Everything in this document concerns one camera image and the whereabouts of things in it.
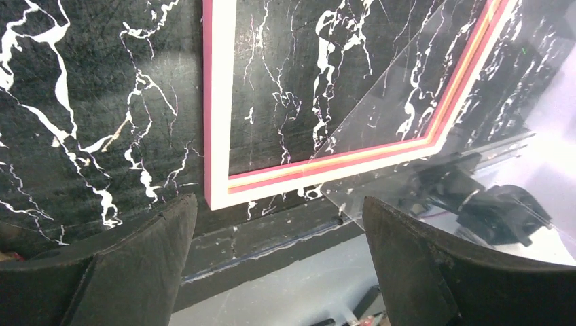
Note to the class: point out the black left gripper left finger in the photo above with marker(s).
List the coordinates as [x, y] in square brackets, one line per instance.
[129, 275]

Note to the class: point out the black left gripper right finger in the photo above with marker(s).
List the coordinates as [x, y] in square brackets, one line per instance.
[430, 277]

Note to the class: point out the clear acrylic sheet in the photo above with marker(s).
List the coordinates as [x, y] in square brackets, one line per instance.
[477, 118]

